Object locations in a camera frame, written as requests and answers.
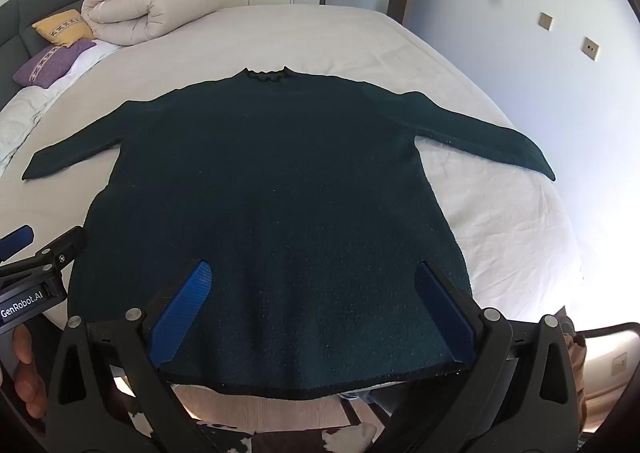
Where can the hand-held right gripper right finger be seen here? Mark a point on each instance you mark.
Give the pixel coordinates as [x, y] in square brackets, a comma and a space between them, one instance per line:
[445, 313]

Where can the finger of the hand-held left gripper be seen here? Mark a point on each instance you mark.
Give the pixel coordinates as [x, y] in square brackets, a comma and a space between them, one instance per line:
[17, 239]
[65, 245]

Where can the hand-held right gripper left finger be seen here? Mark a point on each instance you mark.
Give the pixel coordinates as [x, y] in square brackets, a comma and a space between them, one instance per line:
[182, 313]

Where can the dark green sweater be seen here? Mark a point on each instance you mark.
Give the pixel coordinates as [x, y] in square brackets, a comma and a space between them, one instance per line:
[280, 213]

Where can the person's left hand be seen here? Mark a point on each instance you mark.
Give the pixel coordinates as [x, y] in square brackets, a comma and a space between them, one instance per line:
[30, 388]

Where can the white quilt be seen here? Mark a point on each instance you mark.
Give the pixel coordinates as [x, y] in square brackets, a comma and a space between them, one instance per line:
[40, 108]

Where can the cowhide rug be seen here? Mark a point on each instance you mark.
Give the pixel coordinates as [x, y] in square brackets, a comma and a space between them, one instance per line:
[280, 438]

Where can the purple patterned pillow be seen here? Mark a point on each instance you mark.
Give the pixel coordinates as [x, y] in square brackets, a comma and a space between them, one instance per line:
[47, 62]

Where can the yellow patterned pillow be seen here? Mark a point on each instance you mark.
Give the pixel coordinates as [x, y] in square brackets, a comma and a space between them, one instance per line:
[62, 27]

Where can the grey padded headboard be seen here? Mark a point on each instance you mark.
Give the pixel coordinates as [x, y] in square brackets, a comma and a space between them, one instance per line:
[30, 8]

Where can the folded beige duvet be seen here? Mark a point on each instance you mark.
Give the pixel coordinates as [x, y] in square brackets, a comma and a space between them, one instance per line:
[150, 8]

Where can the bed with beige sheet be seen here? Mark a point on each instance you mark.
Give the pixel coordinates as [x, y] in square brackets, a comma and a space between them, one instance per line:
[320, 38]

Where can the low beige wall socket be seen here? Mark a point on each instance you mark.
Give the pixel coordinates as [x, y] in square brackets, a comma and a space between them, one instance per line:
[620, 362]

